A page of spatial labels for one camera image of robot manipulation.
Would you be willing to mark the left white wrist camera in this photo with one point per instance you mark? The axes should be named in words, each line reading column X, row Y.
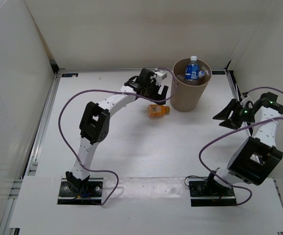
column 159, row 76

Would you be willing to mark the right black frame rail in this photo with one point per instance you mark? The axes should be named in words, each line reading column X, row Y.
column 237, row 94

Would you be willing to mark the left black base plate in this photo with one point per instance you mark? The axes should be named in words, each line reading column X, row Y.
column 91, row 196

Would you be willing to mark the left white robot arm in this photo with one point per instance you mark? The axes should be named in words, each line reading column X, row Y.
column 94, row 124

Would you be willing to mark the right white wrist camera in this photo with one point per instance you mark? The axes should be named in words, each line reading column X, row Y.
column 246, row 101

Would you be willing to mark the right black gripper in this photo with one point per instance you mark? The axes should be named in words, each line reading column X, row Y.
column 232, row 123

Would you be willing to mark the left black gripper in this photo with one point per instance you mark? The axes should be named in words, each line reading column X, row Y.
column 156, row 86

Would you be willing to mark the left aluminium frame rail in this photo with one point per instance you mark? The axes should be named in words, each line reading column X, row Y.
column 32, row 161

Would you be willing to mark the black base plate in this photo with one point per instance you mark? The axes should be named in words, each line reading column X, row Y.
column 210, row 195
column 91, row 196

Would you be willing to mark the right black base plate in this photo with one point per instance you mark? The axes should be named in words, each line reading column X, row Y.
column 210, row 195

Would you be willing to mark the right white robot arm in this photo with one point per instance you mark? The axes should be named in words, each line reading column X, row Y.
column 258, row 155

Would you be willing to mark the blue label plastic bottle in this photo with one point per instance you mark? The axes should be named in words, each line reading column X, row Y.
column 192, row 71

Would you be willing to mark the clear plastic bottle white cap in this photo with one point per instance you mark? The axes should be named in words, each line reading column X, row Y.
column 201, row 74

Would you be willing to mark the orange plastic bottle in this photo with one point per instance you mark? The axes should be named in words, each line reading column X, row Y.
column 156, row 111

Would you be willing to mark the brown round bin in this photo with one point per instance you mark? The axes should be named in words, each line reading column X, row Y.
column 185, row 97

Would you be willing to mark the clear bottle white label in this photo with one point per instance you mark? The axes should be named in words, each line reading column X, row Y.
column 181, row 77

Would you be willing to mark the blue sticker label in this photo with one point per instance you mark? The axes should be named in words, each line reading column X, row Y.
column 69, row 75

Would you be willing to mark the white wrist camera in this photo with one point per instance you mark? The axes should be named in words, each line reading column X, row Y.
column 159, row 76
column 246, row 101

